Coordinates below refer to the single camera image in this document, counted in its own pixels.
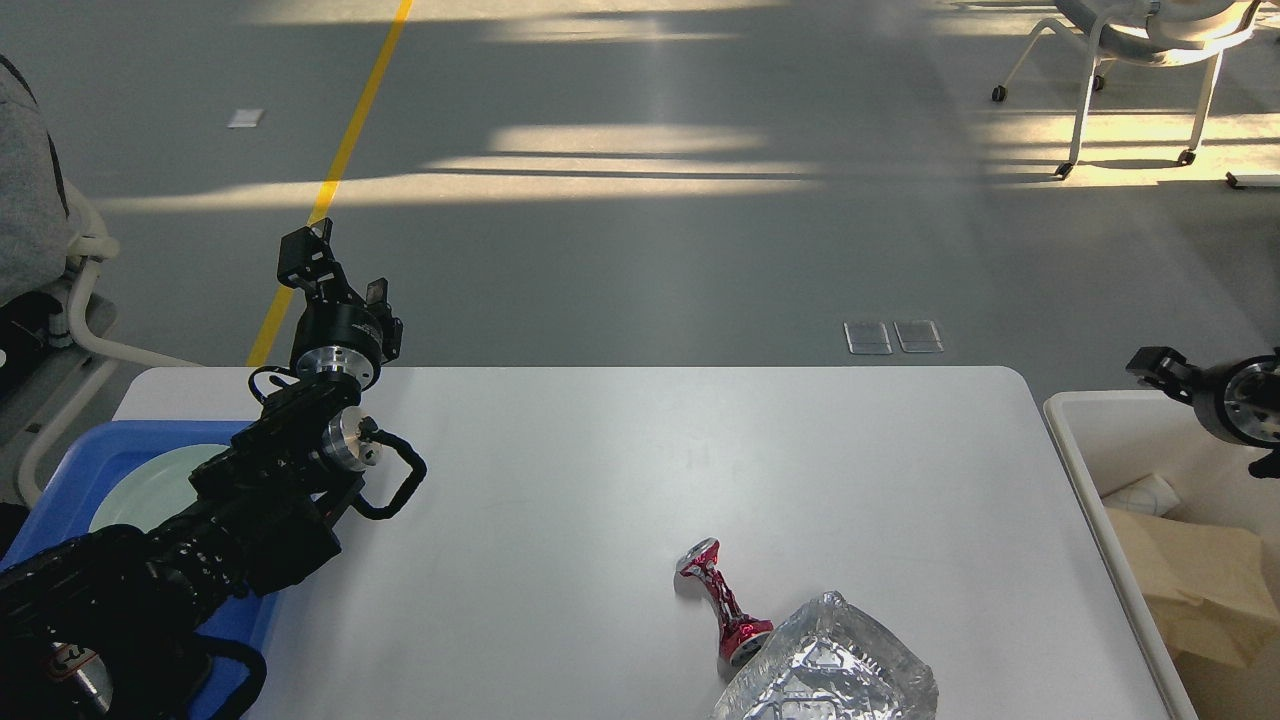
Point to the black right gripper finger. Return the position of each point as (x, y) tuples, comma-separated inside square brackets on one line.
[(1267, 467), (1165, 369)]

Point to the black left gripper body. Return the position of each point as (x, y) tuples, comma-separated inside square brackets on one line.
[(342, 338)]

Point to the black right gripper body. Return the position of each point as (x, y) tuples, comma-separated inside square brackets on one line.
[(1238, 402)]

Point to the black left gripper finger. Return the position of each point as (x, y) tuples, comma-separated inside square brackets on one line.
[(306, 262), (390, 327)]

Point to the brown paper bag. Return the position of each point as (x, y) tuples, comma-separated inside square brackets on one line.
[(1204, 586)]

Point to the light green plate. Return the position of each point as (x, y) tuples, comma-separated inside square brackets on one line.
[(155, 491)]

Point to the aluminium foil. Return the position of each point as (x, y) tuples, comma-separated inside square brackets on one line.
[(831, 660)]

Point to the crushed red soda can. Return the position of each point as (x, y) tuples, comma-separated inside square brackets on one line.
[(741, 636)]

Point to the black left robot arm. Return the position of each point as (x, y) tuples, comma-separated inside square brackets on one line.
[(108, 625)]

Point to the white plastic bin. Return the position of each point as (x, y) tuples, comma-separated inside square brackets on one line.
[(1108, 439)]

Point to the right floor outlet plate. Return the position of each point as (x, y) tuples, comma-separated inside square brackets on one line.
[(919, 337)]

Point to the floor outlet plate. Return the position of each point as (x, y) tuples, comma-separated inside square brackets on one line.
[(919, 337), (868, 339)]

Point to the white chair left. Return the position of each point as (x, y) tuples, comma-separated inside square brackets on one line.
[(57, 353)]

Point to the white chair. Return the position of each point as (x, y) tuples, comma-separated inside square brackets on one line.
[(1152, 34), (57, 353)]

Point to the blue plastic tray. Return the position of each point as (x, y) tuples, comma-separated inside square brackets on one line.
[(91, 469)]

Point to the left floor outlet plate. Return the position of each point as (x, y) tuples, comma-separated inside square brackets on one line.
[(868, 339)]

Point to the white chair top right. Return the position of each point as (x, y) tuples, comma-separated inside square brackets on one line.
[(1152, 34)]

